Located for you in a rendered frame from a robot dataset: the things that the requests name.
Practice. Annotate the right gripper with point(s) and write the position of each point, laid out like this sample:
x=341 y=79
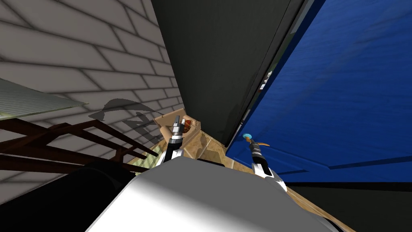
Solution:
x=254 y=146

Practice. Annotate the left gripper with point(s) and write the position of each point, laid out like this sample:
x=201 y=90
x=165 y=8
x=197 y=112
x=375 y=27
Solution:
x=177 y=130

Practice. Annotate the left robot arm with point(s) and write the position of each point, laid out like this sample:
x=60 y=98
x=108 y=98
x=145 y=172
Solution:
x=48 y=206

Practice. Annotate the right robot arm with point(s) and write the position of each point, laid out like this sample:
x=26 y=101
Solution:
x=259 y=161

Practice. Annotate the tan open box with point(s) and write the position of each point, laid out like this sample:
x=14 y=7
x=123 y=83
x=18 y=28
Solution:
x=167 y=124

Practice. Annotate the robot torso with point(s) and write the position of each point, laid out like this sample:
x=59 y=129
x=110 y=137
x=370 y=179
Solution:
x=193 y=199

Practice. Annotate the blue door leaf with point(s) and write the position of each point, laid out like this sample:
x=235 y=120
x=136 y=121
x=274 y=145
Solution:
x=338 y=96

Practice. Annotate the glass top dark wooden table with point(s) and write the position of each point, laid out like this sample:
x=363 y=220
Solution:
x=38 y=151

